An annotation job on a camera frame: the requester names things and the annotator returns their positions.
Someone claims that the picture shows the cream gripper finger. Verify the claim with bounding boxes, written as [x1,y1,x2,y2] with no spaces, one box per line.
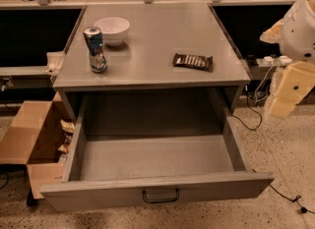
[268,61,315,118]
[260,19,284,44]

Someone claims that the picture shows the snack wrappers in box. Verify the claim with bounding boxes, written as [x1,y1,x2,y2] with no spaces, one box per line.
[58,120,75,153]

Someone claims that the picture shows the dark chocolate rxbar wrapper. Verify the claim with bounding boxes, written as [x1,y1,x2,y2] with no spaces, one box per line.
[172,53,213,72]

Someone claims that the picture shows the open cardboard box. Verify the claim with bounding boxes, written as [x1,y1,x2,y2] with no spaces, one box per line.
[0,93,74,200]

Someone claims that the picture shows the white plug adapter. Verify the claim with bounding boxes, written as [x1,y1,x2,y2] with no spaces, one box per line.
[263,56,274,64]

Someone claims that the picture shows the blue silver drink can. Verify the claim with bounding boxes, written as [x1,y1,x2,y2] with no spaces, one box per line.
[83,27,107,73]

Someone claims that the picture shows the grey metal drawer cabinet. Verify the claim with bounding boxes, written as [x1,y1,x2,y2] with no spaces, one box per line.
[54,2,250,119]

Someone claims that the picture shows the white power strip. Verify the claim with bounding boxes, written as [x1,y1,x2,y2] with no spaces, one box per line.
[279,55,292,65]

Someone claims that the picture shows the black floor cable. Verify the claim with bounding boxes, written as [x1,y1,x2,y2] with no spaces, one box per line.
[251,168,315,215]

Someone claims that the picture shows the white ceramic bowl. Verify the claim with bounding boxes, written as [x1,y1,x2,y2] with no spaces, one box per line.
[94,17,130,46]

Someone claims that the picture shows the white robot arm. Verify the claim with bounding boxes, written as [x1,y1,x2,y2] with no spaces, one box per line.
[260,0,315,118]

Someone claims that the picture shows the open grey top drawer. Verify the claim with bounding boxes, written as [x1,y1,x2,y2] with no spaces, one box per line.
[40,88,273,211]

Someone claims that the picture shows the black drawer handle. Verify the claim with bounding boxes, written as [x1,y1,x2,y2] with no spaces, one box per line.
[142,189,180,204]

